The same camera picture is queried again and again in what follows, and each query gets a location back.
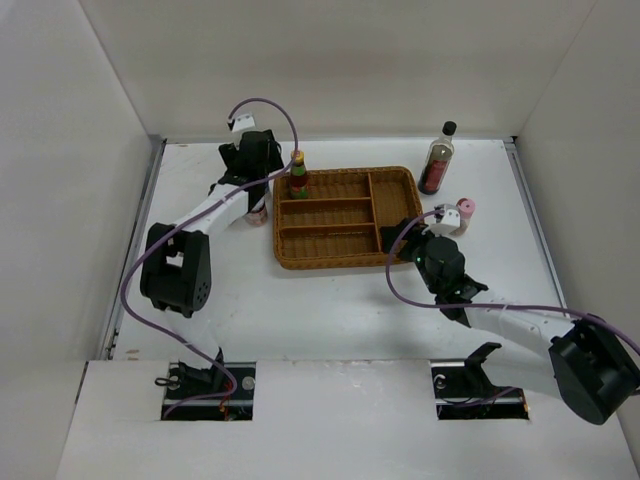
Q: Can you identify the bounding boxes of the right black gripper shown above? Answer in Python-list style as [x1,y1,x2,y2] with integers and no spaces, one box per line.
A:
[380,218,449,294]

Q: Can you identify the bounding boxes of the tall dark vinegar bottle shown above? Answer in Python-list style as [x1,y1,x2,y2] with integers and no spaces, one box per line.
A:
[417,121,457,195]

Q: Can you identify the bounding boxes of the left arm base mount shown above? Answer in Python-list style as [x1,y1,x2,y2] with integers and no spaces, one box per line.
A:
[154,362,257,422]

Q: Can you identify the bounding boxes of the aluminium table rail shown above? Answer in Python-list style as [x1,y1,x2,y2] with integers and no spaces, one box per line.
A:
[503,137,567,307]
[96,135,166,360]

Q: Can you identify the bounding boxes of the left aluminium table rail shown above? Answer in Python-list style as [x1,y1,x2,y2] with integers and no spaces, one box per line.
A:
[96,135,166,360]

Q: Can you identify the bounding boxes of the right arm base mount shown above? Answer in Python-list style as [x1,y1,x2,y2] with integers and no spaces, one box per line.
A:
[431,342,529,421]

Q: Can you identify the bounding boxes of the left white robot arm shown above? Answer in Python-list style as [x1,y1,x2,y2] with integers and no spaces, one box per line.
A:
[135,127,285,320]

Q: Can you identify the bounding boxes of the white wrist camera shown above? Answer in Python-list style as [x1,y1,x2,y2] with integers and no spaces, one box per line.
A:
[430,204,461,236]
[227,113,256,134]

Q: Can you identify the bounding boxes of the pink cap small bottle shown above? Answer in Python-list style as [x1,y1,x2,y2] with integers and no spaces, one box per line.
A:
[451,198,476,237]

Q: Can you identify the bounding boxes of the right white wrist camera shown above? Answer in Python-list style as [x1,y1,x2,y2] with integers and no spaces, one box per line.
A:
[430,204,461,236]

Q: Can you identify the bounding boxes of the wicker divided tray basket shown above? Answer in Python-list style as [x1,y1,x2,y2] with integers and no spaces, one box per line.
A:
[272,166,423,270]

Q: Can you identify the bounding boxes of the yellow cap sauce bottle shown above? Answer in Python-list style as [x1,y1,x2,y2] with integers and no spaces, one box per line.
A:
[289,150,309,200]

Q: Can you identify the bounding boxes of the white lid chili jar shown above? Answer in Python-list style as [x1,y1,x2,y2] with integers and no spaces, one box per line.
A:
[244,196,268,226]

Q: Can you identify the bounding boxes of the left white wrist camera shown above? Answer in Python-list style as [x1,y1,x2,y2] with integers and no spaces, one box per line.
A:
[227,113,256,134]

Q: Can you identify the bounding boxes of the right aluminium table rail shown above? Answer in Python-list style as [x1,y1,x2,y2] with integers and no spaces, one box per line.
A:
[503,137,567,307]

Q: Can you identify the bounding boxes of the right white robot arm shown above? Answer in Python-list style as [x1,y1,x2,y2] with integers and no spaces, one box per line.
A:
[380,217,639,425]

